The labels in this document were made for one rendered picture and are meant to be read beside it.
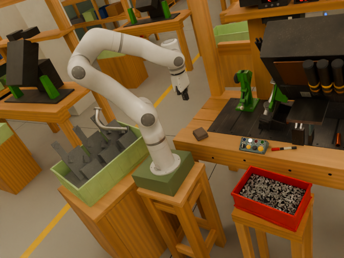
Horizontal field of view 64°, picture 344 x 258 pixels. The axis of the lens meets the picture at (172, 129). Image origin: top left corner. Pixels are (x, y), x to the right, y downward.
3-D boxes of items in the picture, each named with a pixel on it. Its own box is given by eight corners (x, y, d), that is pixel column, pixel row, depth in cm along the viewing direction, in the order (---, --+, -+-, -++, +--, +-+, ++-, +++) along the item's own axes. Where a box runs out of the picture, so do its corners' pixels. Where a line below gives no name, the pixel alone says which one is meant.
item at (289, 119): (321, 127, 131) (321, 122, 129) (286, 123, 140) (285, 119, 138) (335, 85, 154) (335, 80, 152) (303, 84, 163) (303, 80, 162)
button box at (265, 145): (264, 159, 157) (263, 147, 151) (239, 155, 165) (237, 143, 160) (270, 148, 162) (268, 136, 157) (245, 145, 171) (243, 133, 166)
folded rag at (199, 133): (209, 136, 182) (208, 133, 180) (197, 141, 181) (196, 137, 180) (202, 129, 190) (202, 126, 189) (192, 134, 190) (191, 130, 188)
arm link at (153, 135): (147, 148, 149) (130, 111, 137) (141, 133, 165) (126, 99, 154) (167, 140, 150) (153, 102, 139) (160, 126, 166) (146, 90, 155)
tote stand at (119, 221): (138, 282, 211) (93, 220, 167) (102, 247, 246) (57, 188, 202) (193, 217, 244) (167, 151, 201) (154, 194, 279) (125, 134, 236)
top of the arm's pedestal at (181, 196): (181, 208, 153) (179, 203, 151) (138, 194, 171) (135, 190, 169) (206, 167, 173) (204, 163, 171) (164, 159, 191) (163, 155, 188)
